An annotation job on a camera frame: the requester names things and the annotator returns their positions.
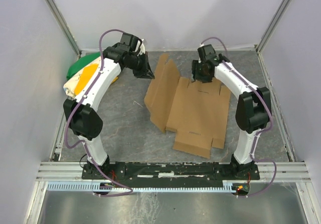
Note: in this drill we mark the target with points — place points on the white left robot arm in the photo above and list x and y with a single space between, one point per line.
83 124

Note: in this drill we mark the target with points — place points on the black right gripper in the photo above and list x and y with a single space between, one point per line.
203 75

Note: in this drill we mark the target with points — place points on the brown cardboard box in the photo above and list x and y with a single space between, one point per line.
196 112

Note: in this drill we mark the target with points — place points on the aluminium frame rail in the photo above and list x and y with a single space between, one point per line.
282 172

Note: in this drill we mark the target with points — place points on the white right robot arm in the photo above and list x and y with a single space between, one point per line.
253 111

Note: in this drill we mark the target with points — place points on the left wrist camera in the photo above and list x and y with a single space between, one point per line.
130 42

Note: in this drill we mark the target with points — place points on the light blue slotted cable duct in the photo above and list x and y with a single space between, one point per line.
100 187

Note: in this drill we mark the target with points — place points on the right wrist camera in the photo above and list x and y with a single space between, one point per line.
206 52

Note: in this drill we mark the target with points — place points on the green yellow white cloth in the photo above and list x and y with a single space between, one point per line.
90 77

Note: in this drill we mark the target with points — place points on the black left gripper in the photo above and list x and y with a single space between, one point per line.
142 65

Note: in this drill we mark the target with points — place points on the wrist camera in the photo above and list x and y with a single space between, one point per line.
130 42
206 52

